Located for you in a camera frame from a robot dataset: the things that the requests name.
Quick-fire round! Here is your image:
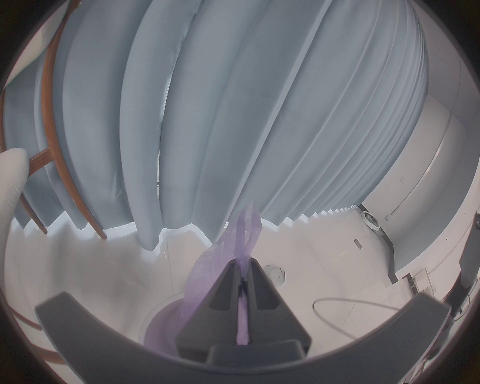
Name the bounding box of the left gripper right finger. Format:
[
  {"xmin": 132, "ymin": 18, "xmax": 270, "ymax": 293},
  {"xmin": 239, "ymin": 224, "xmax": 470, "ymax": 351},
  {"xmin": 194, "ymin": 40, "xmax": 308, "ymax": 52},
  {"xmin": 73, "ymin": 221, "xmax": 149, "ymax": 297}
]
[{"xmin": 245, "ymin": 258, "xmax": 313, "ymax": 356}]

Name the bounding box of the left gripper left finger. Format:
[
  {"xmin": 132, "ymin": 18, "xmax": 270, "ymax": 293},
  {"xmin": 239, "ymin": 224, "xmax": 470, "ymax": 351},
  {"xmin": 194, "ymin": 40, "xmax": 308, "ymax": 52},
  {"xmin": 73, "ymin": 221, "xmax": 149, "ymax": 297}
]
[{"xmin": 175, "ymin": 260, "xmax": 243, "ymax": 364}]

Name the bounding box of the white cushioned wooden chair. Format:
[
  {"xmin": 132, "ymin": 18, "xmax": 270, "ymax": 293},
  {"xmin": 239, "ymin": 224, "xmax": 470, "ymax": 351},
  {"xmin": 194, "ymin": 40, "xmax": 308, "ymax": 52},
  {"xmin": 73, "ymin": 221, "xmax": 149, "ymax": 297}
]
[{"xmin": 0, "ymin": 0, "xmax": 108, "ymax": 370}]

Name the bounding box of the crumpled clear wrapper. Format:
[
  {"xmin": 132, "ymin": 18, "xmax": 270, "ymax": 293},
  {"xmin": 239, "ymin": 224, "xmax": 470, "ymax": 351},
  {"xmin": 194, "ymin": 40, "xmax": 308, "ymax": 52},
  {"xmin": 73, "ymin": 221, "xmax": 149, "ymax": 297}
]
[{"xmin": 265, "ymin": 264, "xmax": 288, "ymax": 284}]

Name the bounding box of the purple plastic bag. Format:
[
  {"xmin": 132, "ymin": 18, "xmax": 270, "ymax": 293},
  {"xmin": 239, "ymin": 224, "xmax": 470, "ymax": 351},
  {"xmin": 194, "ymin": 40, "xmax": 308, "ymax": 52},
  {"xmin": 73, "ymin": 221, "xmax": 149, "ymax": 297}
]
[{"xmin": 144, "ymin": 202, "xmax": 263, "ymax": 355}]

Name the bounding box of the pale blue curtain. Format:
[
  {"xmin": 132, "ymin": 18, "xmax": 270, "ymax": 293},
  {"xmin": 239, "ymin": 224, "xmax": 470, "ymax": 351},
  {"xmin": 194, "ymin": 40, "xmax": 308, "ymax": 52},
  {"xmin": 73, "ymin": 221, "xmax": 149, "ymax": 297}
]
[
  {"xmin": 159, "ymin": 0, "xmax": 430, "ymax": 241},
  {"xmin": 3, "ymin": 0, "xmax": 178, "ymax": 253}
]

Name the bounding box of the black cable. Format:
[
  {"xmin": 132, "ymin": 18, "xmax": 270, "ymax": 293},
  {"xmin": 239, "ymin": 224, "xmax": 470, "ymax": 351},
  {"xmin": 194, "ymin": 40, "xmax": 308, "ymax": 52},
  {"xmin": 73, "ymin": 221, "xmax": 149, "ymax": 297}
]
[{"xmin": 312, "ymin": 298, "xmax": 399, "ymax": 339}]

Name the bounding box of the white trash bin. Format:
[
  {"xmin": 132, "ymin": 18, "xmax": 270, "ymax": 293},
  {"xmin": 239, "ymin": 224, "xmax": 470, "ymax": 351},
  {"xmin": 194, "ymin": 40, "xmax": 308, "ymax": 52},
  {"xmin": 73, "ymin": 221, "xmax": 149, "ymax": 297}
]
[{"xmin": 139, "ymin": 294, "xmax": 189, "ymax": 346}]

